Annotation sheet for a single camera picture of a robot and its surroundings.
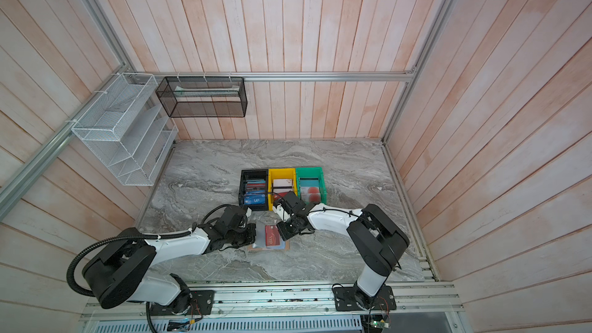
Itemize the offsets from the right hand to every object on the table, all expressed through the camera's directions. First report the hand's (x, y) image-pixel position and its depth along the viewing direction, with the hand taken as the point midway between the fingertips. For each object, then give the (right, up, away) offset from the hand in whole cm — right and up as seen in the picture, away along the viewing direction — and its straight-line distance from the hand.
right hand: (281, 231), depth 89 cm
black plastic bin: (-10, +22, +12) cm, 27 cm away
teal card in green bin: (+12, +18, +13) cm, 25 cm away
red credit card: (-3, -1, -3) cm, 5 cm away
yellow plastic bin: (0, +22, +11) cm, 25 cm away
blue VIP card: (-12, +12, +6) cm, 18 cm away
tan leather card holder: (-8, -3, -5) cm, 10 cm away
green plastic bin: (+15, +23, +11) cm, 29 cm away
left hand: (-8, -2, -2) cm, 9 cm away
